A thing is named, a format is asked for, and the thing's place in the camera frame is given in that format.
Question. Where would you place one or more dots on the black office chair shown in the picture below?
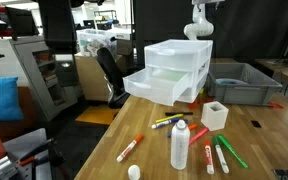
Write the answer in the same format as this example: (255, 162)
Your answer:
(112, 75)

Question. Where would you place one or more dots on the orange floor mat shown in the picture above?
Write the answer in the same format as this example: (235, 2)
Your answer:
(95, 115)

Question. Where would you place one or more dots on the red Expo marker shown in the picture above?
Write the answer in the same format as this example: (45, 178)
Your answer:
(209, 158)

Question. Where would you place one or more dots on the white marker with green cap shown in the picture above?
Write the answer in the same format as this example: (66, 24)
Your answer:
(221, 156)

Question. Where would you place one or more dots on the grey metal cabinet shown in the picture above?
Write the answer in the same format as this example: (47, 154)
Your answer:
(27, 73)

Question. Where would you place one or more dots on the bright green marker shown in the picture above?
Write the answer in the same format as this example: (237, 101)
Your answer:
(232, 150)

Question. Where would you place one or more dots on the grey tool cart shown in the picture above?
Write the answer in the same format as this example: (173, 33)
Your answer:
(27, 140)

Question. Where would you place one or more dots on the yellow marker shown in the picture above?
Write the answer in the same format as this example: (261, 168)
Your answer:
(169, 118)

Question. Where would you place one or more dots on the pink red marker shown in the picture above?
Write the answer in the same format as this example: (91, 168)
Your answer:
(199, 135)

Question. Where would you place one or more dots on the short orange marker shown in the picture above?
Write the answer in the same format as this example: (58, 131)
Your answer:
(192, 126)

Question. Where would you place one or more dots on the black marker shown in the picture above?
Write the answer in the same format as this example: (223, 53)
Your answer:
(179, 113)

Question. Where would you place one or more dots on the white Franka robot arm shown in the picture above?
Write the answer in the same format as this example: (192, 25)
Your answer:
(197, 28)

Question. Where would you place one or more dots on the brown couch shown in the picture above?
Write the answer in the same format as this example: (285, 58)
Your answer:
(24, 113)

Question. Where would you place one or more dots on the clear storage tote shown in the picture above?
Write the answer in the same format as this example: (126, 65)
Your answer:
(92, 41)

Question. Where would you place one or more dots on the white marker with orange cap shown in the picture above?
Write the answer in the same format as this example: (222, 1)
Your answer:
(129, 147)

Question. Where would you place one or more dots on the light blue tape roll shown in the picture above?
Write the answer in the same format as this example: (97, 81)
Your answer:
(230, 81)

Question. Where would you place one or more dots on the black and orange clamp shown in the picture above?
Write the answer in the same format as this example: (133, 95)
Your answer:
(37, 150)

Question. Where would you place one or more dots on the white marker with blue cap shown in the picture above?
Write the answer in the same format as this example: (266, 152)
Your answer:
(162, 123)

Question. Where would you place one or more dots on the white spray bottle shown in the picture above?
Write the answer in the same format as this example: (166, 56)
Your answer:
(179, 146)

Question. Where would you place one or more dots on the white square cup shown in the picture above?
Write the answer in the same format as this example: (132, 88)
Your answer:
(214, 118)

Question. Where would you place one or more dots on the grey plastic bin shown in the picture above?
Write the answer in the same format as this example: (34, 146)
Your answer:
(240, 95)

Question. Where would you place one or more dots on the white round cap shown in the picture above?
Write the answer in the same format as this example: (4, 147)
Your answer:
(134, 172)

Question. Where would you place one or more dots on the white plastic drawer unit frame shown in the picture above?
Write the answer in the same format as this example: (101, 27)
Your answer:
(180, 44)

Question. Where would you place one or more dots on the flat red plastic piece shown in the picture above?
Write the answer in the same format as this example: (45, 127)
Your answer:
(276, 105)

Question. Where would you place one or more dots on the cardboard box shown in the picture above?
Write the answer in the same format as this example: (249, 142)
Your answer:
(124, 45)

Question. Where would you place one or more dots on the blue pillow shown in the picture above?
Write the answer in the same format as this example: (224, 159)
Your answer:
(2, 100)

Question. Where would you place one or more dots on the black monitor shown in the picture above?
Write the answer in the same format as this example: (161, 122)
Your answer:
(22, 21)

